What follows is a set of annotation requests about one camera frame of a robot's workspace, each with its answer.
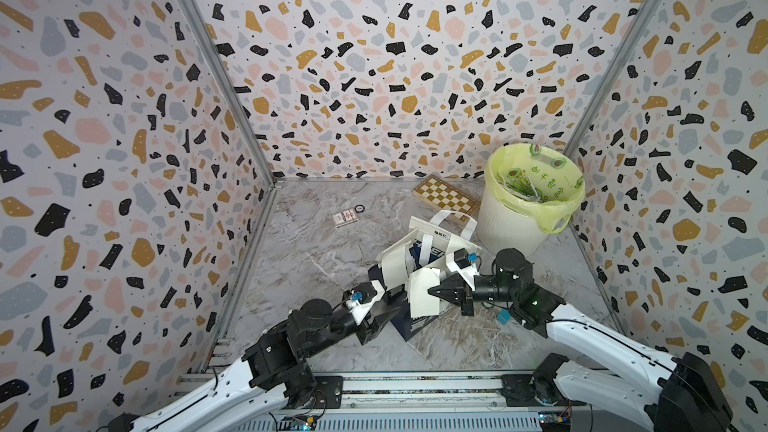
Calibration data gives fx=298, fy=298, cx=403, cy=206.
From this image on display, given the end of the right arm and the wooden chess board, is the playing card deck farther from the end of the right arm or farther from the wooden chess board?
the end of the right arm

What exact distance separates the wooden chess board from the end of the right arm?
0.44 m

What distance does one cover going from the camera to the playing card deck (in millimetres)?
1084

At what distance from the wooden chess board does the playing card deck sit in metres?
0.25

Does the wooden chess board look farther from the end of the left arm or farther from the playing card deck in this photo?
the end of the left arm

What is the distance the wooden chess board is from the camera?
3.68ft

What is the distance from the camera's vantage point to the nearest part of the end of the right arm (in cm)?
64
